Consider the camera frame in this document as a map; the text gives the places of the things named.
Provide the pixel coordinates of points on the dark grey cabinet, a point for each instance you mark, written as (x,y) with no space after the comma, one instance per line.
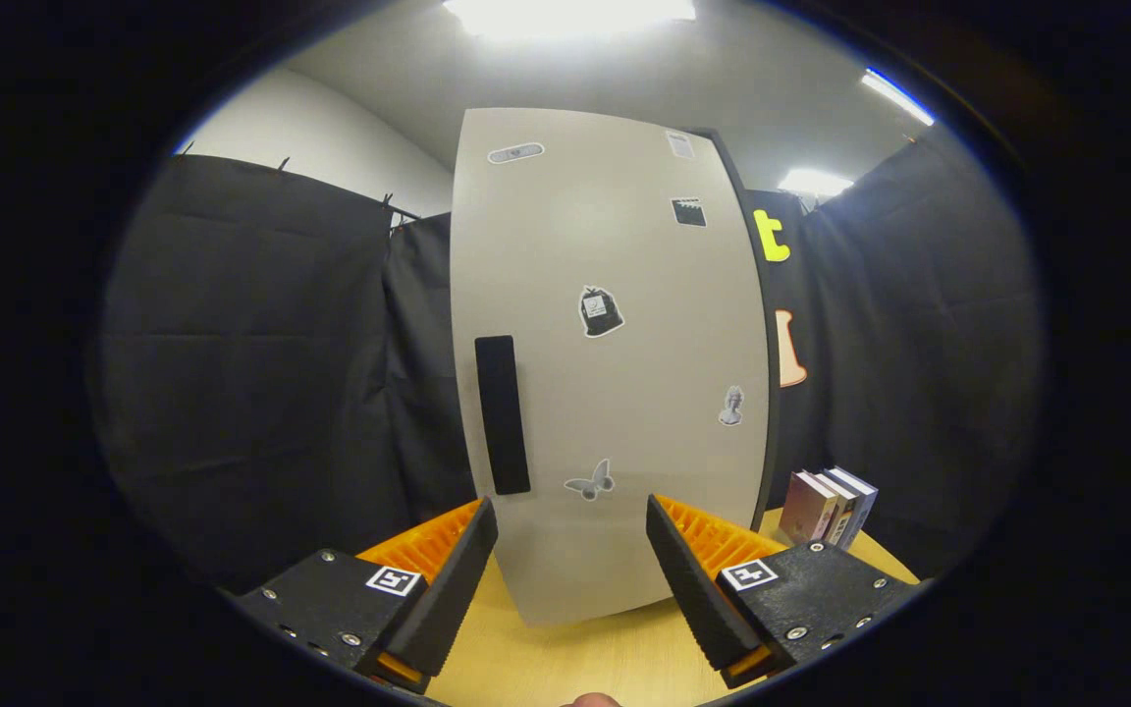
(773,442)

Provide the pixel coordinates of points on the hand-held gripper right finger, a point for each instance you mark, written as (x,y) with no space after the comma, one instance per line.
(693,589)

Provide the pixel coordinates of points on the beige book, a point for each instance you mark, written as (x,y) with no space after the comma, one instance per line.
(842,506)

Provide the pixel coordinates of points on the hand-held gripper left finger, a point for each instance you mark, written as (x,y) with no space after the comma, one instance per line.
(453,584)

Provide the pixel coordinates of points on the large ceiling light panel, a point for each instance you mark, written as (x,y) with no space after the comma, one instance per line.
(570,15)

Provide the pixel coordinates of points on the black backdrop cloth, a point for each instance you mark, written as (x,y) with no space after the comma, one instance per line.
(261,373)

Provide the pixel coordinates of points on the small ceiling light panel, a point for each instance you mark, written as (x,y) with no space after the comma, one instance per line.
(816,183)

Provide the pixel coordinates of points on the long strip ceiling light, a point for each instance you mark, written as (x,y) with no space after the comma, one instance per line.
(897,96)

